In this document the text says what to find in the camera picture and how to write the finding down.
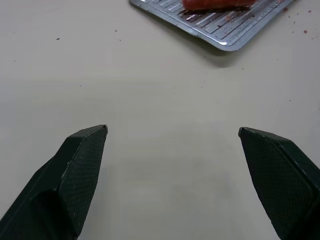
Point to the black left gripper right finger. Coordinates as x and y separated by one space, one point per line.
282 180

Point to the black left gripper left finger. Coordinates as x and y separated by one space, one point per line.
62 180

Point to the silver ribbed metal tray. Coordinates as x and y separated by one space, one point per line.
220 22

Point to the red meat piece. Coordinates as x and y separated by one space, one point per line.
212 3

